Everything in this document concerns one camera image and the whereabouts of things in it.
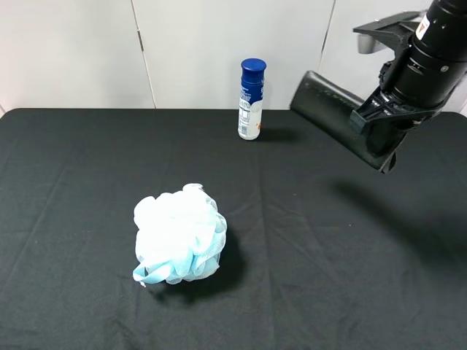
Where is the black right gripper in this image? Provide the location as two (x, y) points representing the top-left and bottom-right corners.
(350, 87), (444, 174)

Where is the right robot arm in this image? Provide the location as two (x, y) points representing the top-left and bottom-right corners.
(350, 1), (466, 173)

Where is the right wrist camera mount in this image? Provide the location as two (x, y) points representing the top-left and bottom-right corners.
(352, 11), (425, 55)

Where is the blue and white bath loofah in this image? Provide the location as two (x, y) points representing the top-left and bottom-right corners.
(133, 183), (228, 287)

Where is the black tablecloth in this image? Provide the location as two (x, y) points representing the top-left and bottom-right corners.
(1, 109), (466, 349)

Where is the black glasses case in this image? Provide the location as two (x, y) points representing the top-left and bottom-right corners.
(290, 71), (384, 170)

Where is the white bottle with blue cap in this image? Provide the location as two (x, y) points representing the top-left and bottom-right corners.
(238, 58), (267, 141)

